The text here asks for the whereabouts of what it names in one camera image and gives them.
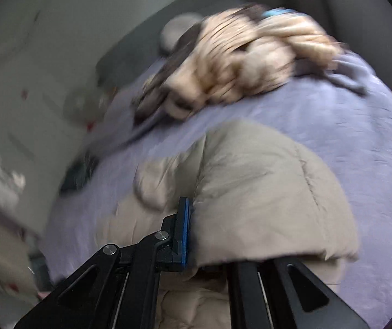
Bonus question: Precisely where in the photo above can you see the beige quilted puffer jacket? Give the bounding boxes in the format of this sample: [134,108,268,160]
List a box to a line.
[96,120,360,328]

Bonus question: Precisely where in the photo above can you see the dark green fringed scarf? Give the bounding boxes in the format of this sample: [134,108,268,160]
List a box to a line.
[59,152,99,196]

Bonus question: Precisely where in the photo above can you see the dark olive garment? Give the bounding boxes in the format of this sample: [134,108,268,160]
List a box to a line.
[132,3,262,124]

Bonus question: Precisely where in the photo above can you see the lavender fuzzy bed blanket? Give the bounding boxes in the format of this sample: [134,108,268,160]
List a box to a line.
[40,53,392,328]

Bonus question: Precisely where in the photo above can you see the cream striped crumpled garment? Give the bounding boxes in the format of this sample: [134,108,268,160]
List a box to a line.
[161,5,342,120]

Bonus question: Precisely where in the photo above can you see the white drawer cabinet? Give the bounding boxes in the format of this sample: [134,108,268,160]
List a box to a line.
[0,6,90,233]

